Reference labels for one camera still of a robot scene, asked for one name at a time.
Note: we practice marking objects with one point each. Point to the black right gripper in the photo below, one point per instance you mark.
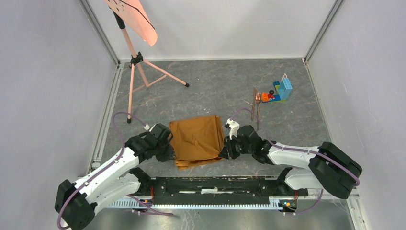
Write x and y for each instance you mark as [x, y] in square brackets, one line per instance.
[227, 152]

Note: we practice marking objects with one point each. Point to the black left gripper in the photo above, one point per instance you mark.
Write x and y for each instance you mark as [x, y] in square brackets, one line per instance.
[169, 155]

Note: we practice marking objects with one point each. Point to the orange cloth napkin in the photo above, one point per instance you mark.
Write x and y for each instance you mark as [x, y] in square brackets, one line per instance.
[197, 141]

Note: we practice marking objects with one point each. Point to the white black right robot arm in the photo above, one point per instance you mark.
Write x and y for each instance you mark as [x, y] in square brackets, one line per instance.
[322, 167]

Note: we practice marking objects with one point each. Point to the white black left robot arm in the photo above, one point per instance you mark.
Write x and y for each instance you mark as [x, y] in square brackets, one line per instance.
[78, 202]

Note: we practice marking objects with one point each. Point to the colourful toy brick build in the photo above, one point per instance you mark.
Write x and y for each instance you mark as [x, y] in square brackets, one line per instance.
[280, 92]

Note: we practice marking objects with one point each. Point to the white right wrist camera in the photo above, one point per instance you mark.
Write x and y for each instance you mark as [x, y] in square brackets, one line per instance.
[233, 127]

